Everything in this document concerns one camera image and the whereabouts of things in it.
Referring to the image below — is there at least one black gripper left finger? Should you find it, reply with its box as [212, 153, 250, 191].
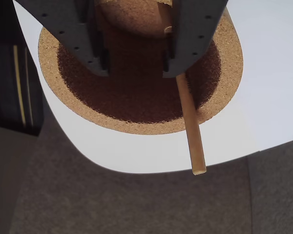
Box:
[12, 0, 111, 78]

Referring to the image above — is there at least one tan paper pen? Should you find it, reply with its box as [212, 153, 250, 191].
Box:
[157, 1, 208, 176]

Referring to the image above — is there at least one round cork pen holder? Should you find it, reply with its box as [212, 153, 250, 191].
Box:
[38, 0, 244, 135]

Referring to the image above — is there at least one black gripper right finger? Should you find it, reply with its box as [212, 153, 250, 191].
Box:
[162, 0, 229, 78]

